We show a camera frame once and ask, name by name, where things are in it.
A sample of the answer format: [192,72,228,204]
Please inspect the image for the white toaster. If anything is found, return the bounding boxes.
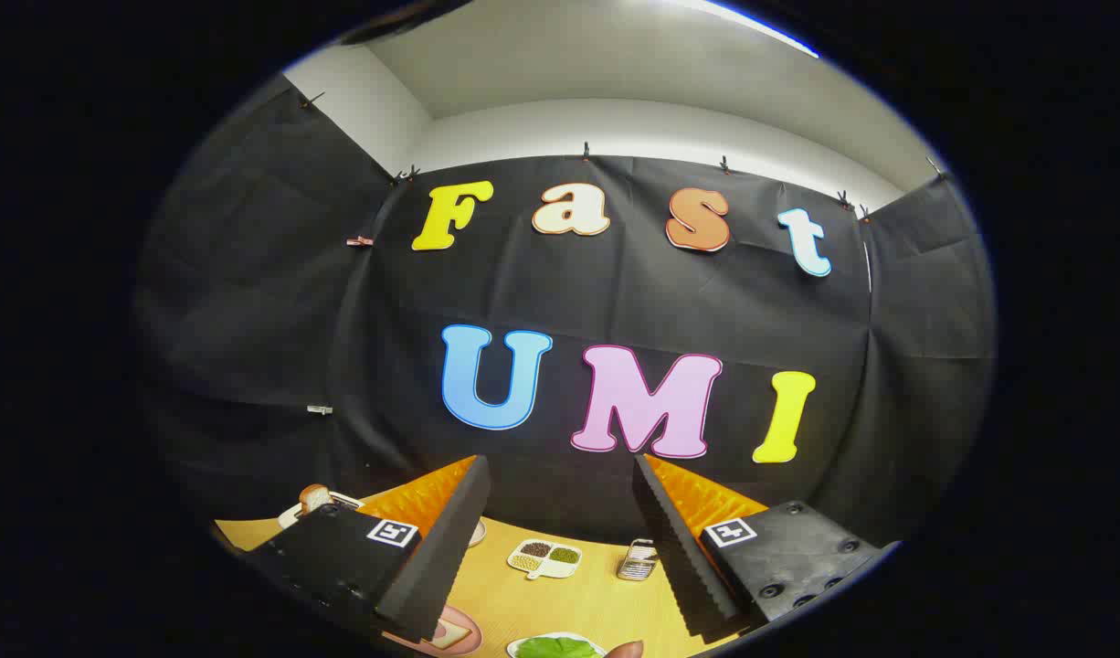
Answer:
[277,491,366,531]

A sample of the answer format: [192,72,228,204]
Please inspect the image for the pink round plate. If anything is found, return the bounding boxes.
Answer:
[382,603,484,657]

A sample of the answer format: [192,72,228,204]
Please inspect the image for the white divided dish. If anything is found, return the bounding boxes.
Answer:
[507,538,584,580]

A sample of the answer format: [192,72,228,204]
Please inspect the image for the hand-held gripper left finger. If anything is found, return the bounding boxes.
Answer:
[240,454,492,643]

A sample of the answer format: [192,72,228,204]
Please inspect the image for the black backdrop cloth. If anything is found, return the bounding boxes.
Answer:
[135,73,998,549]

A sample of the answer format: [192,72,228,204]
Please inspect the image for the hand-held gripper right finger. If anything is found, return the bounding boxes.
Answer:
[631,453,890,641]

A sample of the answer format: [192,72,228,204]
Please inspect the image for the metal wire rack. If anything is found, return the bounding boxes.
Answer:
[617,538,660,582]

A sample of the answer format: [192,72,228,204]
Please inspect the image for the green lettuce leaf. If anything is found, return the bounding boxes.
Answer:
[516,637,602,658]

